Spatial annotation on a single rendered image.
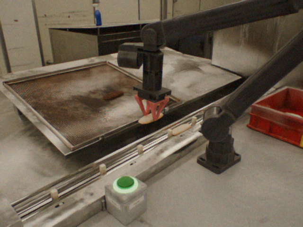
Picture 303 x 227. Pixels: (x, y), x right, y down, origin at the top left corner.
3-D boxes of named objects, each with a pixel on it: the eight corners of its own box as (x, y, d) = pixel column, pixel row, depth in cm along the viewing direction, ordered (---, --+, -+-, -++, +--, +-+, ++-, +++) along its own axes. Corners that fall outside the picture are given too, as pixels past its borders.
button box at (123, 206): (124, 240, 58) (122, 202, 54) (103, 221, 63) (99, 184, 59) (150, 219, 64) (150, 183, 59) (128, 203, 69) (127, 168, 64)
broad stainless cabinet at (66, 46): (104, 126, 284) (96, 28, 242) (57, 101, 350) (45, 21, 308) (204, 85, 411) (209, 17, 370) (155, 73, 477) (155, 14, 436)
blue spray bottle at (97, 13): (103, 25, 291) (101, 3, 282) (99, 25, 285) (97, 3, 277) (96, 25, 294) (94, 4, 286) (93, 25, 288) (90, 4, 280)
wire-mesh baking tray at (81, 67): (72, 151, 73) (72, 147, 72) (3, 84, 101) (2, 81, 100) (182, 103, 106) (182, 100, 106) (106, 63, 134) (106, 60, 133)
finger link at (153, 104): (153, 126, 76) (154, 96, 72) (136, 118, 81) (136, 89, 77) (168, 119, 81) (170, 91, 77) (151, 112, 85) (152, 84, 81)
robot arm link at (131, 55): (156, 29, 65) (164, 26, 73) (113, 26, 68) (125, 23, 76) (154, 75, 70) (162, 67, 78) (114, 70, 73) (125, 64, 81)
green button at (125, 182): (124, 195, 56) (124, 189, 56) (112, 187, 59) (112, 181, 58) (138, 186, 59) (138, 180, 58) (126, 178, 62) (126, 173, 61)
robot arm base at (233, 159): (218, 175, 74) (242, 159, 81) (221, 151, 71) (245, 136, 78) (195, 161, 80) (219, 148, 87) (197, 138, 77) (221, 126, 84)
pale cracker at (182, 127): (176, 136, 88) (176, 134, 88) (167, 133, 91) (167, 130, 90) (193, 126, 95) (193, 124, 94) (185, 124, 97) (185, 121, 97)
